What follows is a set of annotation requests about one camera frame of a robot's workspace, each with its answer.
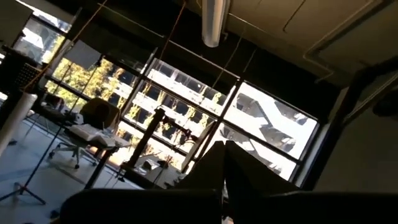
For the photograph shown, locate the black perforated panel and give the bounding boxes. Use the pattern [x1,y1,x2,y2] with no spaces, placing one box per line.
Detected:
[0,45,46,105]

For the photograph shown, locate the dark grey desk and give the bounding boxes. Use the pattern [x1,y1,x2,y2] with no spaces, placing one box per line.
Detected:
[119,161,193,190]

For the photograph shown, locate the grey hanging panel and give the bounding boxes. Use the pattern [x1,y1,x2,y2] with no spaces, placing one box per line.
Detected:
[63,39,103,72]

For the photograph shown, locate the black desk post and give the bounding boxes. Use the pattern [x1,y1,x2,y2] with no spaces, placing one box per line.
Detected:
[123,107,167,170]

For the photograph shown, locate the large window wall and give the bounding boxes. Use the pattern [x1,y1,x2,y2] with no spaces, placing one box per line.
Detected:
[12,6,321,187]

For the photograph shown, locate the white papers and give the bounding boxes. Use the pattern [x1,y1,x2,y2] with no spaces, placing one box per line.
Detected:
[68,123,131,149]

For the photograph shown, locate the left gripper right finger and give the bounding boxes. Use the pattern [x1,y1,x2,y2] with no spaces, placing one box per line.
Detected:
[224,139,300,200]

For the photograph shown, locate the black side table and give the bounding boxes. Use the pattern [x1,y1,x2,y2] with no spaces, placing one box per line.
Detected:
[62,123,133,190]

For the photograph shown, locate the white floor stand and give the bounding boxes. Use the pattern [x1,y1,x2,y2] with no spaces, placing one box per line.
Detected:
[0,91,39,156]

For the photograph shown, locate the office chair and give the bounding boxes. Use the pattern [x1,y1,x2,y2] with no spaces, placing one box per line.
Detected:
[48,96,123,170]

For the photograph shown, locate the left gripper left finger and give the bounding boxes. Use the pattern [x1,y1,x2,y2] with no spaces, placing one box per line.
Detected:
[174,140,225,192]

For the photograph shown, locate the white ceiling lamp tube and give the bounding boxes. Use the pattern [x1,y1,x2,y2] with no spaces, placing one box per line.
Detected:
[201,0,231,49]

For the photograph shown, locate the black tripod stand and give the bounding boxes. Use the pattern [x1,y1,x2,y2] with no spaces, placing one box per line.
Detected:
[0,52,105,206]

